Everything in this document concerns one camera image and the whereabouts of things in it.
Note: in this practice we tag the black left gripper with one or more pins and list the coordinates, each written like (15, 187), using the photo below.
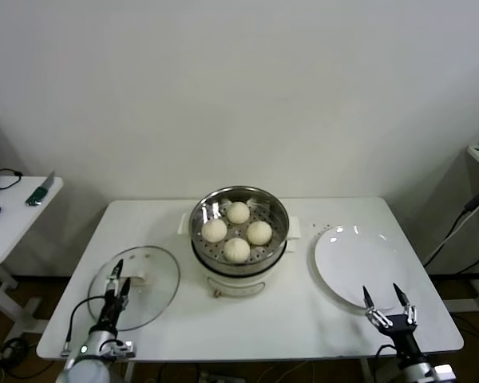
(112, 309)

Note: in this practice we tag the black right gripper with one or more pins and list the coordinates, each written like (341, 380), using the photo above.
(400, 332)

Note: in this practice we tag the white steamed baozi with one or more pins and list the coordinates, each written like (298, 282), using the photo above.
(236, 250)
(214, 231)
(238, 212)
(259, 232)

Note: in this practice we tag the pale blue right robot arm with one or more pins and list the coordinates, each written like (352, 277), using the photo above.
(417, 369)

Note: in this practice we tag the perforated steel steamer basket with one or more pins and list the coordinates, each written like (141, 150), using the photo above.
(281, 227)

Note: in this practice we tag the large white plate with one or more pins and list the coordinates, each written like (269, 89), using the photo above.
(343, 259)

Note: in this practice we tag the small white side table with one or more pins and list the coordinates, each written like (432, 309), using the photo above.
(20, 223)

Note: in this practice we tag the floor power strip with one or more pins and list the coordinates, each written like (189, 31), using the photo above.
(10, 351)

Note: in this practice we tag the dark power adapter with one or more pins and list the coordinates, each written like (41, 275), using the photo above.
(477, 201)

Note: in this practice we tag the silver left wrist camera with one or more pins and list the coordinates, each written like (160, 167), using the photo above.
(120, 348)

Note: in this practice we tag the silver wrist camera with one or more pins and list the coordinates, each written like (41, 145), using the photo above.
(443, 373)
(120, 348)

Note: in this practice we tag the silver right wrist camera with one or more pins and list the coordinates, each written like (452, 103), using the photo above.
(443, 373)

